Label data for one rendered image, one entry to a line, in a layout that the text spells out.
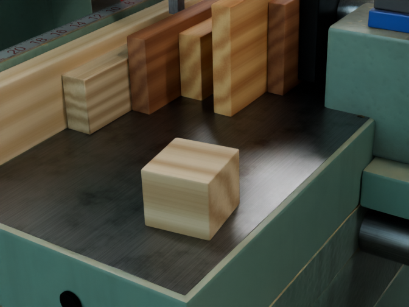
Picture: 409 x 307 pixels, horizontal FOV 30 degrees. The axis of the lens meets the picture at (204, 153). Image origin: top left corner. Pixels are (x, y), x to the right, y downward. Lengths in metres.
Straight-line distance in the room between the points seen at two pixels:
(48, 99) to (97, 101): 0.03
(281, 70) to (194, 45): 0.07
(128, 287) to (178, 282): 0.03
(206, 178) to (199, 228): 0.03
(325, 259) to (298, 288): 0.04
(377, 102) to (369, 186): 0.06
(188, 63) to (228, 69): 0.04
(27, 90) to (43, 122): 0.03
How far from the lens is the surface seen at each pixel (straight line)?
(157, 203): 0.40
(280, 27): 0.55
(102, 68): 0.52
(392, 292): 0.71
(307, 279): 0.49
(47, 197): 0.45
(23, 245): 0.42
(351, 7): 0.58
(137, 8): 0.60
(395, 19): 0.52
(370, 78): 0.53
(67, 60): 0.52
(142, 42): 0.52
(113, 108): 0.53
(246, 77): 0.54
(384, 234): 0.56
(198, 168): 0.40
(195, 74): 0.55
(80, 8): 0.78
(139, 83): 0.54
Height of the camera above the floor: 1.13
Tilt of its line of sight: 28 degrees down
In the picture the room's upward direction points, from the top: 2 degrees counter-clockwise
